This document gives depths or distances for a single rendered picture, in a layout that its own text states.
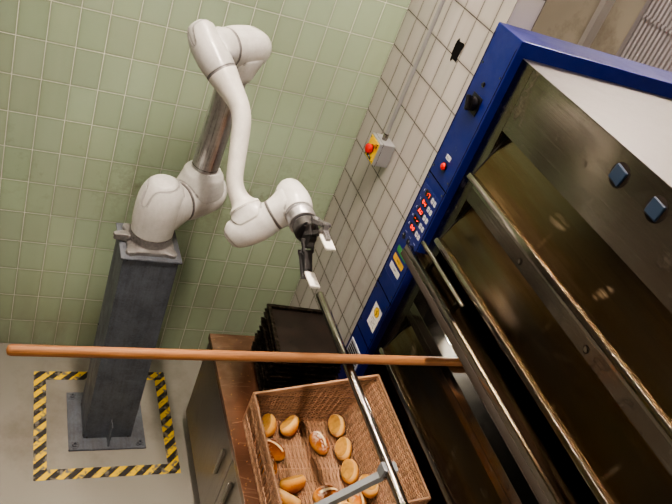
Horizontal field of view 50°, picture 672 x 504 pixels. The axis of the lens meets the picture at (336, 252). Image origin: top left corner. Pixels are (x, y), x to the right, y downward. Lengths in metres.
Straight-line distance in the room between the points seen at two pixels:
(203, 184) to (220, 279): 0.93
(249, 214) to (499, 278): 0.79
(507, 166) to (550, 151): 0.20
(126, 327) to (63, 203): 0.63
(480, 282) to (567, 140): 0.52
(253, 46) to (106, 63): 0.67
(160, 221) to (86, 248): 0.79
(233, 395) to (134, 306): 0.51
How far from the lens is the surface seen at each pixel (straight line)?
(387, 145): 2.85
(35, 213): 3.21
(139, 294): 2.76
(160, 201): 2.55
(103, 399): 3.15
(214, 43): 2.33
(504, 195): 2.22
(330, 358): 2.17
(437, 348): 2.46
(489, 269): 2.26
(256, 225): 2.21
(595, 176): 1.97
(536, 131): 2.18
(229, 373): 2.91
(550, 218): 2.08
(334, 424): 2.81
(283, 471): 2.65
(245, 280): 3.53
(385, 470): 2.00
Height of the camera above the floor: 2.58
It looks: 32 degrees down
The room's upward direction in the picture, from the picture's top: 23 degrees clockwise
